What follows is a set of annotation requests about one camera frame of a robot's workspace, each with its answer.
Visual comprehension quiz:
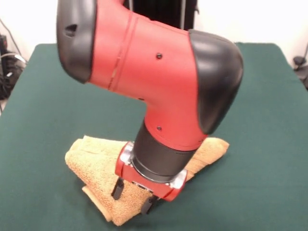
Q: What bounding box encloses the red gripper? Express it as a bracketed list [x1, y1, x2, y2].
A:
[111, 145, 188, 215]

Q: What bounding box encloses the orange terry towel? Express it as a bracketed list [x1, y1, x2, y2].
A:
[64, 135, 231, 227]

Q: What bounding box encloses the dark green table cloth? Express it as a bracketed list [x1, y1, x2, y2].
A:
[0, 42, 308, 231]

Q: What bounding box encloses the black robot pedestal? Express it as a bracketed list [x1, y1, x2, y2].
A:
[123, 0, 200, 33]

